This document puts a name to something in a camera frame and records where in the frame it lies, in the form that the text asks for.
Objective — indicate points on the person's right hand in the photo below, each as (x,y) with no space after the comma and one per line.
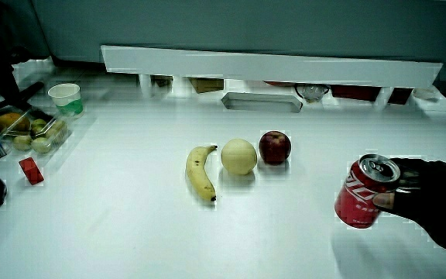
(432,197)

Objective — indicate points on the red cola can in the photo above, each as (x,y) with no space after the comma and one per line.
(356,201)

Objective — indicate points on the dark red box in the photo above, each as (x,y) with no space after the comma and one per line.
(400,96)
(354,93)

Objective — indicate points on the clear glass cup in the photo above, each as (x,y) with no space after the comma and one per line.
(312,93)

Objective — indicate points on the red apple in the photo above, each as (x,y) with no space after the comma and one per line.
(274,147)

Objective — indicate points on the white rectangular tray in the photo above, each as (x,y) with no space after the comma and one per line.
(261,102)

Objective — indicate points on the pale yellow pear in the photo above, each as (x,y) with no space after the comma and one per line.
(239,156)

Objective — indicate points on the white desk shelf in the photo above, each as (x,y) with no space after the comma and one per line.
(269,66)

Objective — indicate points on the yellow banana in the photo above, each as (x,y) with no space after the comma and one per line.
(197,172)

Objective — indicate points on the brown cardboard box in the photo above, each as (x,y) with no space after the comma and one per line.
(206,85)

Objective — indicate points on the small brown box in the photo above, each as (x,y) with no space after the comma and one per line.
(162,81)

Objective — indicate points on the clear plastic fruit container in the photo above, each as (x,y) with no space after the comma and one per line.
(62,133)

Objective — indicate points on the white green paper cup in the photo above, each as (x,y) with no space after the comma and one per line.
(67,101)

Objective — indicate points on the green fruit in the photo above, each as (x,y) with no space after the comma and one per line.
(38,125)
(22,142)
(41,145)
(56,128)

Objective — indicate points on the red block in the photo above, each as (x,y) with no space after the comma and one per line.
(31,170)

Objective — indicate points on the orange fruit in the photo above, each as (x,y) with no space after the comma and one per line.
(11,122)

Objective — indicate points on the black stand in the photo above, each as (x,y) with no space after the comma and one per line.
(2,66)

